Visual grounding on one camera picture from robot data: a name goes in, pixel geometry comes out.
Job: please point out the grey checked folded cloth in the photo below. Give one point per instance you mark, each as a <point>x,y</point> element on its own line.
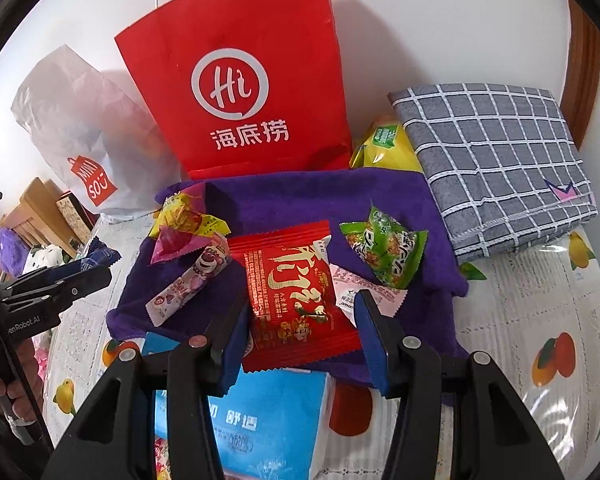
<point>490,160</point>

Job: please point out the pale pink white packet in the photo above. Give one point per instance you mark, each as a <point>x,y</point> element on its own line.
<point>345,290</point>

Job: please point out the fruit print tablecloth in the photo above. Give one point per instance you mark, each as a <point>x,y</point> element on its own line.
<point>505,320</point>

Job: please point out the wooden headboard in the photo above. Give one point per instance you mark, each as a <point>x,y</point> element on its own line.
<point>35,210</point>

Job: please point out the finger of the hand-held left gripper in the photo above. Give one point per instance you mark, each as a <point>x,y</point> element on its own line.
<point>75,290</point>
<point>45,276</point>

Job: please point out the green snack packet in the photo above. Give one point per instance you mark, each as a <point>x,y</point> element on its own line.
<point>385,245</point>

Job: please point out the red paper bag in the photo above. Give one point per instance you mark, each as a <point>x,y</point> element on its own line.
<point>230,35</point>

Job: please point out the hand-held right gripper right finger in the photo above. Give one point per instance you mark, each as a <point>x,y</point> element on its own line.
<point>372,347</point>

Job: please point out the brown wooden door frame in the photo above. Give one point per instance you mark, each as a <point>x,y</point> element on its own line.
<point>582,60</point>

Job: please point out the white spotted cloth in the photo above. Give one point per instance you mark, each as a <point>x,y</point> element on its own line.
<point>45,256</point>

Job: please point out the blue tissue pack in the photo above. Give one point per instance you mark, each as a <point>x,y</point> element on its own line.
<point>280,420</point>

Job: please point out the white plastic bag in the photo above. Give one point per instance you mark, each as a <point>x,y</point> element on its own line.
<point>70,120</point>

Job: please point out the yellow snack bag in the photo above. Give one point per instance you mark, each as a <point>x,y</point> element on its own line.
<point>390,155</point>

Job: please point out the person's left hand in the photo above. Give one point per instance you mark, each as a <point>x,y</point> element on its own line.
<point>22,390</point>

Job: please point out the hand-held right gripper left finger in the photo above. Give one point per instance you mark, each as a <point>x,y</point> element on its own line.
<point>232,355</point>

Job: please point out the magenta yellow packet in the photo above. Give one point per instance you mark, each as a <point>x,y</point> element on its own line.
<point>180,220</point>

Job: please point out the purple towel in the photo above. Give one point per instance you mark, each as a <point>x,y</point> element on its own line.
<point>290,200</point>

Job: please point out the red snack packet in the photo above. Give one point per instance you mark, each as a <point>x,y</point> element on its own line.
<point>290,290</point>

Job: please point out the pink bear candy packet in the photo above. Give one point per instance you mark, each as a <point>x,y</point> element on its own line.
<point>195,275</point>

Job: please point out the purple plush cloth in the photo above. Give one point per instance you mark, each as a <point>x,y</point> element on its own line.
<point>7,255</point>

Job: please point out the brown patterned book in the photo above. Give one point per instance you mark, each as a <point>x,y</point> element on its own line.
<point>75,215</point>

